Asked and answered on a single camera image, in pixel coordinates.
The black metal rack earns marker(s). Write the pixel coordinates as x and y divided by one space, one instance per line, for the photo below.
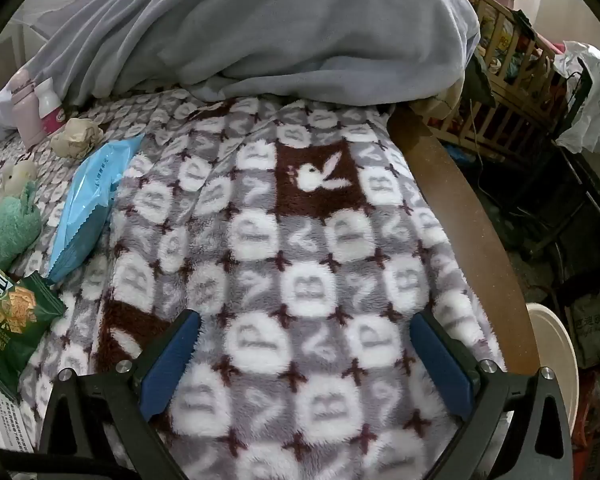
575 175

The white plastic bin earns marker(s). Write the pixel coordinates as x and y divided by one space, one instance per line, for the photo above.
555 350

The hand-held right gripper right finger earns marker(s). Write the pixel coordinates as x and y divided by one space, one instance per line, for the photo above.
440 365

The green snack packet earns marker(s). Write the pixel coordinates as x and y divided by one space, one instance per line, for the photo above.
15 320

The paper ball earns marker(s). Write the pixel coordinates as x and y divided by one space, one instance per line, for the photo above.
77 137

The printed plush blanket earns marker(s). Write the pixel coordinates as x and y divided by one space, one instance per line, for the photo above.
300 240

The white plush toy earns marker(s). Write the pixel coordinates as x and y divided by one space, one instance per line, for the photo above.
17 175

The white plastic bag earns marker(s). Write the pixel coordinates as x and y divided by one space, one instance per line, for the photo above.
590 110

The wooden bed frame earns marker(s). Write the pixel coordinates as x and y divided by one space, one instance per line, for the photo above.
460 210

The white bottle pink label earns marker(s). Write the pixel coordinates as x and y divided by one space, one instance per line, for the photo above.
50 110

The red printed bag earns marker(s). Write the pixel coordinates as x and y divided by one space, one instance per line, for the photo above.
597 400

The blue plastic packet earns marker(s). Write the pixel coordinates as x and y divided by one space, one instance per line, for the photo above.
87 200

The wooden crib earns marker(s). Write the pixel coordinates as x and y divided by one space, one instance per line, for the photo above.
505 80

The grey fleece blanket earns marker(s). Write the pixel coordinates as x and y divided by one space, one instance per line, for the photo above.
280 20

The white green carton box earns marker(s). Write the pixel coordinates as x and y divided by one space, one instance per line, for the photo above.
0 410

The grey printed bag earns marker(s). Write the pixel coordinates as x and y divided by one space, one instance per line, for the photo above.
592 330

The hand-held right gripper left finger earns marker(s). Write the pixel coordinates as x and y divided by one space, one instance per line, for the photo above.
172 360

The green fluffy cloth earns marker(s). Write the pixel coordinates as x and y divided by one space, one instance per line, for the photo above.
10 230

